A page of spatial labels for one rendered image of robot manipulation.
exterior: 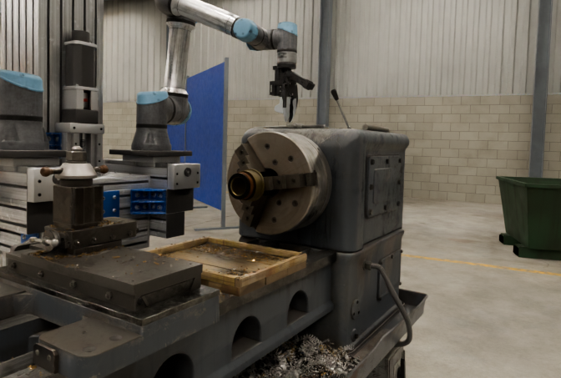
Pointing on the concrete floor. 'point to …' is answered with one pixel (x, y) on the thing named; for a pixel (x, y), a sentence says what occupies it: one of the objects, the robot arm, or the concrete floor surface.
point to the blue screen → (206, 136)
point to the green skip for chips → (532, 216)
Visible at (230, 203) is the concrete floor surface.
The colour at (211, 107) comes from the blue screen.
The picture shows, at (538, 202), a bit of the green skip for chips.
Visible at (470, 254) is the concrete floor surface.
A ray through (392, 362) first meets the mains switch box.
